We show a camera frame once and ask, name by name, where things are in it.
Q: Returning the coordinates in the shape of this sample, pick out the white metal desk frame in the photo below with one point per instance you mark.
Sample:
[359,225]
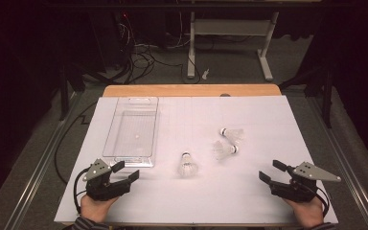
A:
[230,27]

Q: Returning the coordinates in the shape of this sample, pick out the person's left hand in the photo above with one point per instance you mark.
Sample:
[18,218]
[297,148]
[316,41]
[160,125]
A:
[95,209]

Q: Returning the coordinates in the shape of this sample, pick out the white shuttlecock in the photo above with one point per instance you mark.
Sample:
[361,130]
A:
[224,150]
[187,166]
[234,134]

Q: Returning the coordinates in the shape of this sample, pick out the white table cover sheet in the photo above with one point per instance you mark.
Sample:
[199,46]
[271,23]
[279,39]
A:
[185,198]

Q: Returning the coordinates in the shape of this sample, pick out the black metal stand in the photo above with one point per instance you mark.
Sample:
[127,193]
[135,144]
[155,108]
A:
[327,102]
[64,96]

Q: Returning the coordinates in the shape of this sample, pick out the person's right hand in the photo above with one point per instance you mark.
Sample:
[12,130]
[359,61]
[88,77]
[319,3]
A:
[306,212]

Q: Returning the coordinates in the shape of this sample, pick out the small white floor object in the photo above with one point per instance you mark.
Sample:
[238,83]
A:
[206,74]

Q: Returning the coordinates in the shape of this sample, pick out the dark round table grommet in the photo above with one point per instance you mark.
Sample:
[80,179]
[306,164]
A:
[225,95]

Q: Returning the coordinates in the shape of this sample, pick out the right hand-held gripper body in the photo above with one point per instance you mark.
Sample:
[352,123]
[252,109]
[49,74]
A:
[295,190]

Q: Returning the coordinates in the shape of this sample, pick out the aluminium floor rail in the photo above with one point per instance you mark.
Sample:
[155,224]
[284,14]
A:
[36,179]
[348,179]

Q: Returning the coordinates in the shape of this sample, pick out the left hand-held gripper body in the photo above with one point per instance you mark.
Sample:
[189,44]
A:
[103,190]

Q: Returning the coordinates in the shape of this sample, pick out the clear plastic tray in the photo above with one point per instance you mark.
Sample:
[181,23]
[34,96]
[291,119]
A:
[131,134]

